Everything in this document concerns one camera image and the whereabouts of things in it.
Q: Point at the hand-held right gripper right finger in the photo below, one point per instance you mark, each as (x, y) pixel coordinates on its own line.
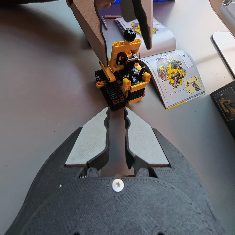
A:
(145, 145)

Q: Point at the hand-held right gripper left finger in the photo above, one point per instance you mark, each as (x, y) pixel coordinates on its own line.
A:
(90, 143)

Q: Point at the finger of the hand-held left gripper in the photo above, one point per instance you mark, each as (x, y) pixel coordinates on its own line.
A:
(88, 23)
(146, 18)

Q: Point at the yellow lego bulldozer model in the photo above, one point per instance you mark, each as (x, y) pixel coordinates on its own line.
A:
(135, 91)

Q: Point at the brown lego axle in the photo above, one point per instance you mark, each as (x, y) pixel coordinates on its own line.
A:
(104, 22)
(112, 17)

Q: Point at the open lego instruction booklet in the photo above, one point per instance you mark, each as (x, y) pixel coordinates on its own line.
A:
(165, 42)

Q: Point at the dark lego set box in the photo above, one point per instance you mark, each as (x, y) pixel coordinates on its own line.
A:
(225, 106)

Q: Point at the blue plastic bin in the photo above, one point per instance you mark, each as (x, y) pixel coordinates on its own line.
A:
(163, 0)

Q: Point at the white stand base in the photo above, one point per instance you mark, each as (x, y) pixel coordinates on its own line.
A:
(225, 49)

